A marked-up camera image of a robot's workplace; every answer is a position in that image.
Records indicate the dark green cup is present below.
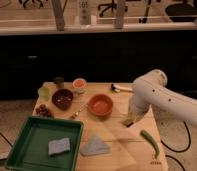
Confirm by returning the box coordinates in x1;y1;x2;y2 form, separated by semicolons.
53;76;64;89

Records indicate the black cable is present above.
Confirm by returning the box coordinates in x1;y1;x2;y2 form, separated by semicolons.
160;121;193;171

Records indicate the dark maroon bowl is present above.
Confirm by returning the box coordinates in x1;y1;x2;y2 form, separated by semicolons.
52;89;73;110

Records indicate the grey triangular cloth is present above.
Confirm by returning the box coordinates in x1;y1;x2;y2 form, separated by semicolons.
80;135;110;156

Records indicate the small orange cup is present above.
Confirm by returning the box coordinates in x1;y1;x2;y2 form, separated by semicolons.
72;78;87;93

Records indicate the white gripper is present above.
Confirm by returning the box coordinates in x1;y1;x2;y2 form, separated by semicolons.
128;95;150;124

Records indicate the metal spoon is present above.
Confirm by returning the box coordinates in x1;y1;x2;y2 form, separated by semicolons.
69;104;87;120

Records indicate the yellow banana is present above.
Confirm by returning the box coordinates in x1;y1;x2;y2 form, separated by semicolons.
123;118;134;127

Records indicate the black office chair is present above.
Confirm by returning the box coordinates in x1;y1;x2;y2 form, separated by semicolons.
97;0;117;17

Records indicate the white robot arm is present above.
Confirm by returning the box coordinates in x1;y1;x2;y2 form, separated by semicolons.
128;69;197;128

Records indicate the red bowl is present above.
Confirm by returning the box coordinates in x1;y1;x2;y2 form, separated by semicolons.
87;94;113;117

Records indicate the green plastic tray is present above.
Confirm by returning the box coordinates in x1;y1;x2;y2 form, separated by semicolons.
5;116;83;171

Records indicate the brown grape bunch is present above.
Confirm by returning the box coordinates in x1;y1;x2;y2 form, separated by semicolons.
35;104;53;117

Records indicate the light green cup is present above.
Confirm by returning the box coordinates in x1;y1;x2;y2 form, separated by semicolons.
38;86;50;101

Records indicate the grey sponge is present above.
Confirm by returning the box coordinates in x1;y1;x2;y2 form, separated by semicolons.
48;138;70;156

